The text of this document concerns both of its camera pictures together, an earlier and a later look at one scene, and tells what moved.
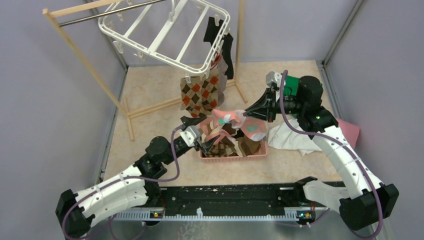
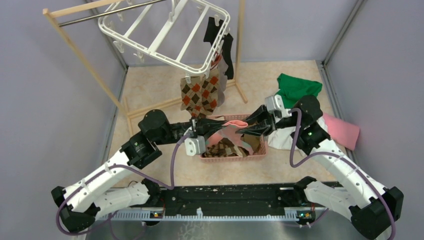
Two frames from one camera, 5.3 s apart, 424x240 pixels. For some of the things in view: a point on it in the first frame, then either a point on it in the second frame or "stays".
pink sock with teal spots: [253, 128] to [230, 129]
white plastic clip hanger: [187, 35] stays
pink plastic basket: [261, 156] stays
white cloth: [287, 135] stays
